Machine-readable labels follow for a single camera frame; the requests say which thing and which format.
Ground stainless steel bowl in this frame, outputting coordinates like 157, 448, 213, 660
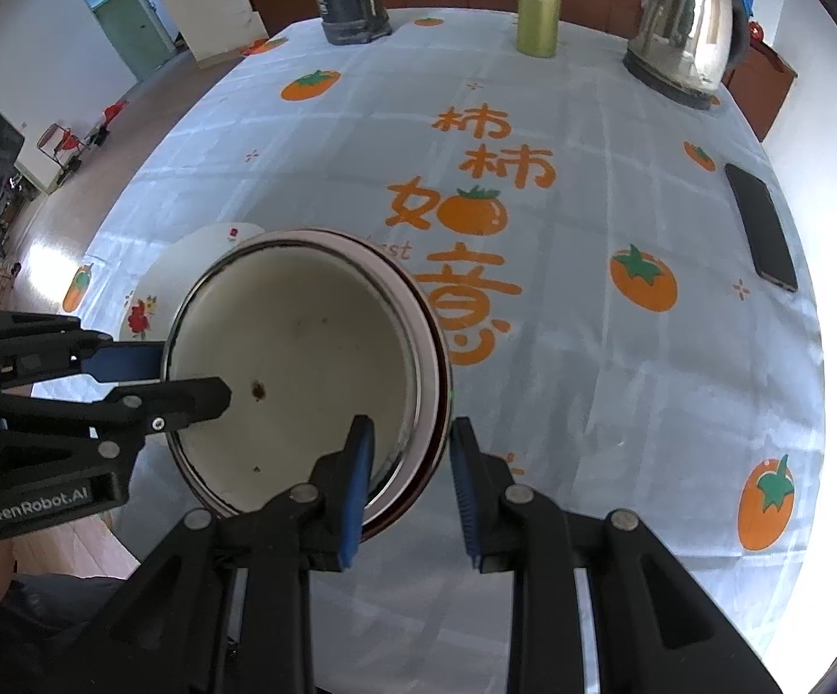
165, 230, 443, 532

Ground red folding chair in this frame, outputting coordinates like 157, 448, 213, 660
35, 123, 87, 167

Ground black smartphone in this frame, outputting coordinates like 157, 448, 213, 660
723, 163, 800, 294

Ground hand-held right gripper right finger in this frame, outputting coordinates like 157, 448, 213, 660
449, 418, 781, 694

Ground person's left forearm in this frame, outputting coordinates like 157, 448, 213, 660
0, 571, 145, 694

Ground green bottle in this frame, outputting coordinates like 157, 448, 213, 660
516, 0, 562, 59

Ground white plate red flowers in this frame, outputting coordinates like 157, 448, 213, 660
118, 220, 268, 348

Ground stainless steel electric kettle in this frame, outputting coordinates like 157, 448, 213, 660
622, 0, 752, 111

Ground green door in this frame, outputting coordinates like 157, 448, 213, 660
82, 0, 177, 84

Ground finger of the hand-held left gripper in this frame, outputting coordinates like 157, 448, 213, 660
0, 377, 233, 442
0, 328, 166, 395

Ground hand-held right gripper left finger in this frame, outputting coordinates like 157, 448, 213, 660
50, 415, 376, 694

